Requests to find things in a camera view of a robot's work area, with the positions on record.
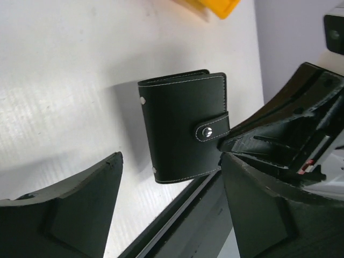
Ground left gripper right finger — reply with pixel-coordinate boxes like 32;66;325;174
220;153;343;257

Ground black leather card holder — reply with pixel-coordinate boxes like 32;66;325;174
138;69;230;184

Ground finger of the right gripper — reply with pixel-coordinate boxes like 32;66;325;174
219;62;343;177

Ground yellow plastic bin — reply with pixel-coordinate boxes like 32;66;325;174
174;0;240;20

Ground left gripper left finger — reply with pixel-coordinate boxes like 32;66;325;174
1;152;123;257

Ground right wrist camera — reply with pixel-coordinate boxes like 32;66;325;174
323;2;344;55

